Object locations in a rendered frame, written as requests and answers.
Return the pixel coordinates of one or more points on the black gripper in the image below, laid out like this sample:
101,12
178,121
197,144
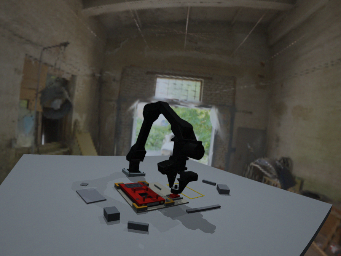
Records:
185,176

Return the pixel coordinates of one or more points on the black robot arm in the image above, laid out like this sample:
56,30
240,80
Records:
184,139

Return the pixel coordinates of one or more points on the black and grey wheel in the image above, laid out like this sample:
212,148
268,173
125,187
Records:
173,190

